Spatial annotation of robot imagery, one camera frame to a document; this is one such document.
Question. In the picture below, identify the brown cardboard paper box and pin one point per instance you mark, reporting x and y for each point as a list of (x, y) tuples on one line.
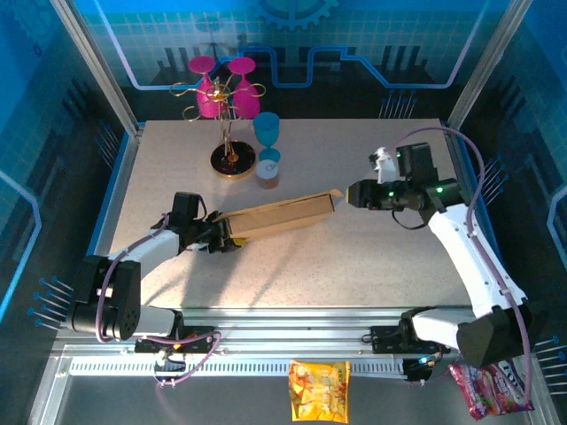
[(283, 217)]

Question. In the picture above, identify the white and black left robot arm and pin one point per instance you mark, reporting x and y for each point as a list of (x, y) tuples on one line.
[(150, 250)]

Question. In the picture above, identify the small brown jar white lid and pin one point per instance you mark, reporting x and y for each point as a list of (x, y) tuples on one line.
[(268, 172)]

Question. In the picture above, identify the blue plastic goblet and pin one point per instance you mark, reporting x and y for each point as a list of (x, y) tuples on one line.
[(266, 126)]

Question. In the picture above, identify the yellow snack bag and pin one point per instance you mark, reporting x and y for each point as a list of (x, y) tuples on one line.
[(319, 389)]

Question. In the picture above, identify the purple candy bag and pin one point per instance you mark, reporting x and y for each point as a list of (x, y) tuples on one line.
[(478, 394)]

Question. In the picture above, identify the aluminium frame rail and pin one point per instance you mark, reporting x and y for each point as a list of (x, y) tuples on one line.
[(288, 325)]

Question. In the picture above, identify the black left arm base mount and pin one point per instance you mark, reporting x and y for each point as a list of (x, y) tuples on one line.
[(195, 338)]

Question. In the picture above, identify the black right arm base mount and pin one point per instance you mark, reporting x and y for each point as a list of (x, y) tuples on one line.
[(387, 338)]

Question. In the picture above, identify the aluminium frame post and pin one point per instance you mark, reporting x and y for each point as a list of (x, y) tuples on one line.
[(93, 62), (483, 66)]

